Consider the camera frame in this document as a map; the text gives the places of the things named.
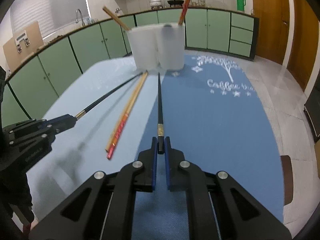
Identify chrome kitchen faucet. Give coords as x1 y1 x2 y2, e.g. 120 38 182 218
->
76 9 85 27

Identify brown wooden board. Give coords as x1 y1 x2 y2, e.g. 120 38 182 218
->
2 21 43 70

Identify white window blind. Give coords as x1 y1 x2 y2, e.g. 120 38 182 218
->
10 0 89 39

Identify person's left forearm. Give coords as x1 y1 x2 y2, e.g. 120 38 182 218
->
0 170 34 233

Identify black glass-front cabinet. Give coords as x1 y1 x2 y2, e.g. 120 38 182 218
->
304 80 320 143

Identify red-ended wooden chopstick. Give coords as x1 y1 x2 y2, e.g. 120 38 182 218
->
178 0 194 27
107 73 148 159

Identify tan wooden chopstick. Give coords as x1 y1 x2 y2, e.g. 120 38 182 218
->
105 72 149 152
102 6 129 31

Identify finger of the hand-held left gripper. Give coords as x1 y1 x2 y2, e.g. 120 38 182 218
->
7 122 76 147
2 114 77 133

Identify brown wooden door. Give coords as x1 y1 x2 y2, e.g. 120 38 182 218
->
251 0 293 64
286 0 320 92

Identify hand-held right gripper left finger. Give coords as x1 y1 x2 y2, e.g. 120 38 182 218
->
30 136 158 240

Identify blue tree-print tablecloth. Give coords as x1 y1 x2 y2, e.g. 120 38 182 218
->
24 52 285 240

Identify white two-compartment utensil holder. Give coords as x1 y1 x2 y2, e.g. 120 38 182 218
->
127 22 186 71

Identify black chopstick with gold band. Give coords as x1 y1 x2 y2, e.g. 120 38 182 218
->
74 72 143 119
157 72 165 155

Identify green base cabinets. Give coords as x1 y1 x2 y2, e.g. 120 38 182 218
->
0 7 260 120

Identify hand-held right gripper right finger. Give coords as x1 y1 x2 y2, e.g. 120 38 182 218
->
164 136 292 240

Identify white device with clips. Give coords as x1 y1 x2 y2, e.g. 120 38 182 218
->
14 31 29 53

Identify brown wooden chair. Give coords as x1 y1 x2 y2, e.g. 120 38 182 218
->
280 155 293 205

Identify green cabinet drawer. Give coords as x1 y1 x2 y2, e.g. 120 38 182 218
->
229 40 251 57
230 27 253 42
231 12 254 32

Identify black plastic spoon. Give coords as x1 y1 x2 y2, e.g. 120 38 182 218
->
161 23 174 46

